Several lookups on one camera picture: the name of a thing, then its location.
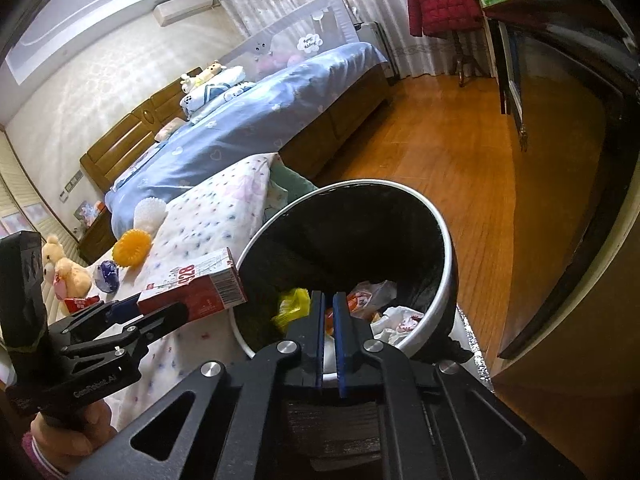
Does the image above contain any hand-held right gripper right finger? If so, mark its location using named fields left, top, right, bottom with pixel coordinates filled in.
left=332, top=291, right=586, bottom=480

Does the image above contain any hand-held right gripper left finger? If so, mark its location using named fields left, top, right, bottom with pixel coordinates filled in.
left=67, top=290, right=328, bottom=480

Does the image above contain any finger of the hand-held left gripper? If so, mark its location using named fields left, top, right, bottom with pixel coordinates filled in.
left=62, top=301, right=192, bottom=361
left=47, top=296, right=143, bottom=341

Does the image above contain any red snack wrapper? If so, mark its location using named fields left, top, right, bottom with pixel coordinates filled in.
left=64, top=296, right=101, bottom=314

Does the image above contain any gold yellow snack wrapper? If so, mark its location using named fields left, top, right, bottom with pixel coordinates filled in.
left=271, top=287, right=311, bottom=331

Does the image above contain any grey-blue paper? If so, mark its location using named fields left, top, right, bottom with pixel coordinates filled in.
left=95, top=260, right=121, bottom=294

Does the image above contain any red carton box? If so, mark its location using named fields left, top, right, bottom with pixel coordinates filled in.
left=136, top=246, right=248, bottom=322

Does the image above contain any white plastic bag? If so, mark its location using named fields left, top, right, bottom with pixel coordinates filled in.
left=372, top=305, right=426, bottom=346

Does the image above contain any orange foam fruit net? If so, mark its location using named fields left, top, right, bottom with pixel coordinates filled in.
left=112, top=228, right=152, bottom=267

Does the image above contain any white bin with black bag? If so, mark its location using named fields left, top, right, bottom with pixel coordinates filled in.
left=227, top=182, right=476, bottom=381

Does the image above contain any white foam fruit net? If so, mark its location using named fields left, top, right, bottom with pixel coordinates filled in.
left=135, top=197, right=168, bottom=233

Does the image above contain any person's left forearm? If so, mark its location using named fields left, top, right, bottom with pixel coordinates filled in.
left=20, top=432, right=68, bottom=480

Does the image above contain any person's left hand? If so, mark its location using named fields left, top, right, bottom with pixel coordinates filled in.
left=30, top=399, right=118, bottom=475

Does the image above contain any yellow teddy bear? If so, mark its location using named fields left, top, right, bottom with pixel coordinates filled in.
left=41, top=236, right=93, bottom=300

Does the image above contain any wooden nightstand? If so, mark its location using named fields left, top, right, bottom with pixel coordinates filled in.
left=77, top=207, right=118, bottom=266

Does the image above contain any cream louvred wardrobe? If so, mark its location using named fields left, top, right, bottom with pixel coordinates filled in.
left=0, top=130, right=81, bottom=321

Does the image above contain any green cloth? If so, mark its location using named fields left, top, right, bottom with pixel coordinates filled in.
left=267, top=165, right=318, bottom=211

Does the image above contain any flat blue pillow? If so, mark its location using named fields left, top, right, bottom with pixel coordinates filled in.
left=111, top=140, right=171, bottom=193

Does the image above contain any wooden headboard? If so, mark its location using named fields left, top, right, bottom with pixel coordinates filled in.
left=80, top=80, right=183, bottom=193

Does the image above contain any small pink pillow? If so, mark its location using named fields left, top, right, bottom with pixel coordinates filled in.
left=154, top=117, right=183, bottom=141

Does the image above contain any bed with blue sheet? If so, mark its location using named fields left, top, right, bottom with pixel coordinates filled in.
left=105, top=41, right=393, bottom=221

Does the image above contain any folded blue white quilt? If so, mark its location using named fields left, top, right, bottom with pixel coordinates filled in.
left=180, top=66, right=256, bottom=121

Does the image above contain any yellow white plush toy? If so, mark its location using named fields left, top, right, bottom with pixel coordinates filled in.
left=180, top=60, right=224, bottom=92

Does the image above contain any dark wooden coat rack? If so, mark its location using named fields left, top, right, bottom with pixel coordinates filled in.
left=447, top=30, right=478, bottom=88

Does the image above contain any white air conditioner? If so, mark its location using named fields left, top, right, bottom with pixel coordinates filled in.
left=152, top=0, right=213, bottom=27

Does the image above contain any dark wooden cabinet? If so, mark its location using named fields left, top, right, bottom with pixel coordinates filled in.
left=482, top=0, right=640, bottom=361

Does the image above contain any grey bed guard rail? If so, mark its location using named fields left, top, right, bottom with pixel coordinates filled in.
left=217, top=0, right=361, bottom=83

